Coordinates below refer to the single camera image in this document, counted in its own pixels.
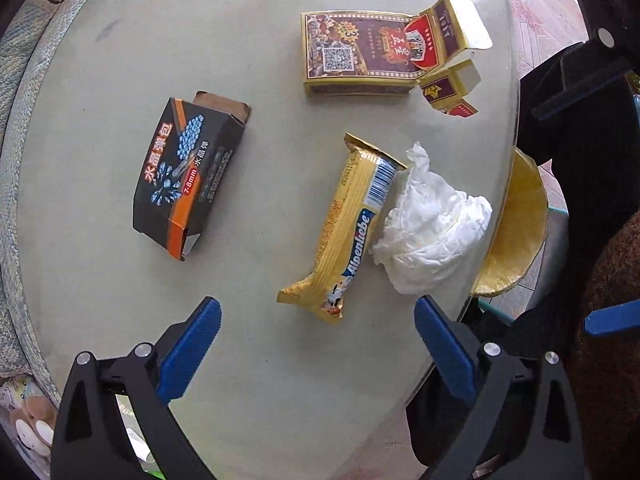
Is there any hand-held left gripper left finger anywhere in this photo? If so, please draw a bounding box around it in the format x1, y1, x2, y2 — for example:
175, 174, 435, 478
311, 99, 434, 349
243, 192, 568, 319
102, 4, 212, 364
50, 296, 222, 480

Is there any cream coffee table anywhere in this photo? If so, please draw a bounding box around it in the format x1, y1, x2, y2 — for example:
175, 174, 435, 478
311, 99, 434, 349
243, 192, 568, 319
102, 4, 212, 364
10, 0, 521, 480

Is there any brown fuzzy garment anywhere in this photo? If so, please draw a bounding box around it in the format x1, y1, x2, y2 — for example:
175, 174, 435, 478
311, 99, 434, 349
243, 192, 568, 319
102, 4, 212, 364
572, 225, 640, 461

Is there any white tissue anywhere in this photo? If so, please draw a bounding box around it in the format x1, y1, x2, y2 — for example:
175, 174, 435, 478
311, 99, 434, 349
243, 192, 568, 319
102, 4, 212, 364
370, 142, 493, 296

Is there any yellow round stool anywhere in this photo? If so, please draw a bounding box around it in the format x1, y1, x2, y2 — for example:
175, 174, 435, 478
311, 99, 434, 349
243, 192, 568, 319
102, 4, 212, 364
470, 149, 551, 297

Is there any black and orange printed box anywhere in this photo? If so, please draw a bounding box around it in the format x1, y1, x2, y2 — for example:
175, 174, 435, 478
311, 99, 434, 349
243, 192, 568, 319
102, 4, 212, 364
132, 91, 252, 262

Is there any brown and yellow carton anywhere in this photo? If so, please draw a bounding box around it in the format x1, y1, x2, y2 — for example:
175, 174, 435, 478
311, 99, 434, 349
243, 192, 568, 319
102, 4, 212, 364
300, 0, 493, 118

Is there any yellow candy wrapper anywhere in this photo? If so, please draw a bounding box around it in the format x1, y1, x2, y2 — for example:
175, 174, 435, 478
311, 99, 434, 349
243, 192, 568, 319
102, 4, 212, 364
276, 132, 408, 325

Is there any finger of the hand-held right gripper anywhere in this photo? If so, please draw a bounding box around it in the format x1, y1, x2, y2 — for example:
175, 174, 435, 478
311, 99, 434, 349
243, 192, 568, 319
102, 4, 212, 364
584, 299, 640, 339
520, 25, 633, 121

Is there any green plastic stool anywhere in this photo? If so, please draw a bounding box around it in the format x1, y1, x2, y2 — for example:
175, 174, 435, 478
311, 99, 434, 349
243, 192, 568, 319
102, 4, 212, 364
477, 297, 507, 318

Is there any brown plush monkey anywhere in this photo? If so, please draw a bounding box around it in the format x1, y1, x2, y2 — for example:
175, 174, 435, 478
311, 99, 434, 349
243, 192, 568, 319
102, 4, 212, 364
5, 392, 58, 458

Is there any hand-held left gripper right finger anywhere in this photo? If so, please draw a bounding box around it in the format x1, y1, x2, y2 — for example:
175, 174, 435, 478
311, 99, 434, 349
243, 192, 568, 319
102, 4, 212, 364
414, 295, 586, 480

